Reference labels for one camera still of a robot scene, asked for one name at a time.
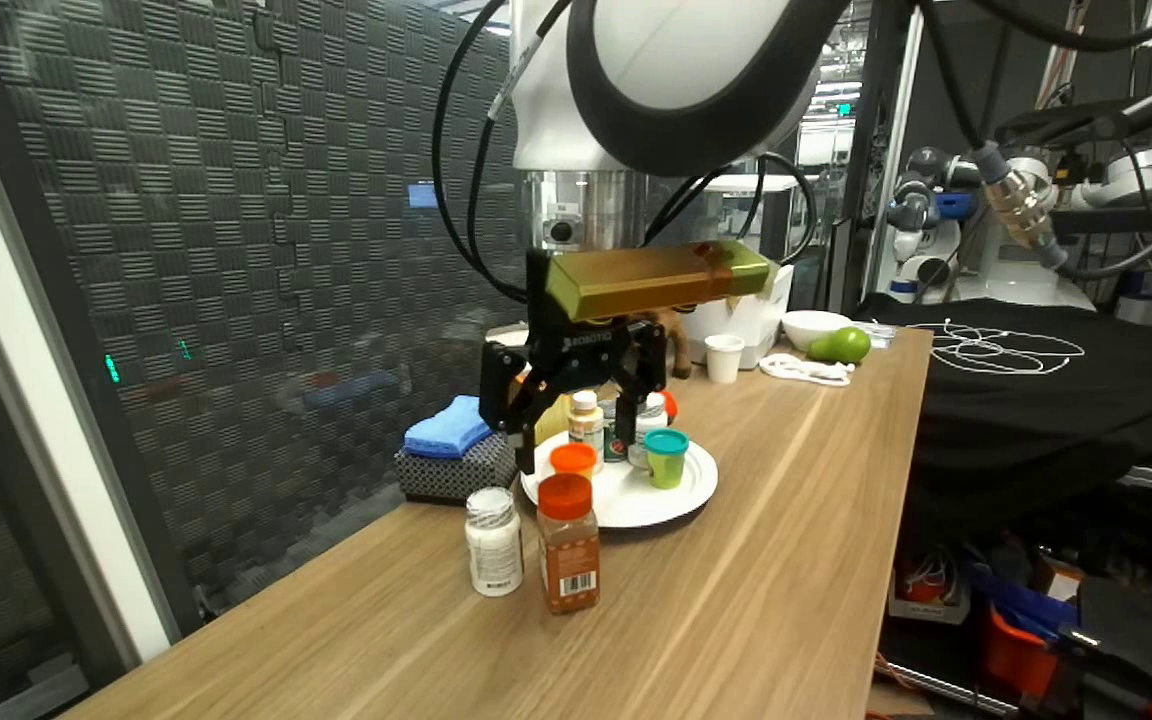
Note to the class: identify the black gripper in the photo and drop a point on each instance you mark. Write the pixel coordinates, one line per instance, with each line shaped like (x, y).
(590, 352)

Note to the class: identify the green tub teal lid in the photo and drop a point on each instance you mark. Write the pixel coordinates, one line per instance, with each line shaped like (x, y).
(667, 461)

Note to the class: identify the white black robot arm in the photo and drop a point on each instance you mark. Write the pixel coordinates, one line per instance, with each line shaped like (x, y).
(659, 66)

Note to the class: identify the white round plate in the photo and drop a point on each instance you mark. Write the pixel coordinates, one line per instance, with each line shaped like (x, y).
(659, 507)

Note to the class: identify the orange ball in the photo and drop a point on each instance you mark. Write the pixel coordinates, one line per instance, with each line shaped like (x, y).
(674, 406)

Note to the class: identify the blue folded cloth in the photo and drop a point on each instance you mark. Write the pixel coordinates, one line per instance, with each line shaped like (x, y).
(450, 428)

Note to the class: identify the grey fabric box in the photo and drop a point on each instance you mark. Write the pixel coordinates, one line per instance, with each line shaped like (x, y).
(459, 478)

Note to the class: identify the spice jar orange lid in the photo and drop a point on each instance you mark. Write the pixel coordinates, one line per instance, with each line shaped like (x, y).
(570, 553)

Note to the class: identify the white paper cup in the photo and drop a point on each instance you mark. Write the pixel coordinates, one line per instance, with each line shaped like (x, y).
(727, 361)

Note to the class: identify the white crumpled paper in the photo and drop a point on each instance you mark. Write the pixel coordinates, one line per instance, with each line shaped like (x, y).
(803, 371)

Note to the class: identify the white bowl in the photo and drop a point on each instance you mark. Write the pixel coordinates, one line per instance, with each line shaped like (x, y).
(809, 326)

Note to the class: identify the green fruit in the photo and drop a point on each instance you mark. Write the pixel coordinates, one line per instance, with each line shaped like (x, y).
(846, 345)

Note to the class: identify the black covered table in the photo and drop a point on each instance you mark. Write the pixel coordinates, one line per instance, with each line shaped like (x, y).
(1071, 412)

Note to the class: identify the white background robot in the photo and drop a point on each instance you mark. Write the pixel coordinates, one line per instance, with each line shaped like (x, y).
(1021, 181)

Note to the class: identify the red bin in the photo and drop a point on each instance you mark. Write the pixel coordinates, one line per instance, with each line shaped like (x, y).
(1019, 654)

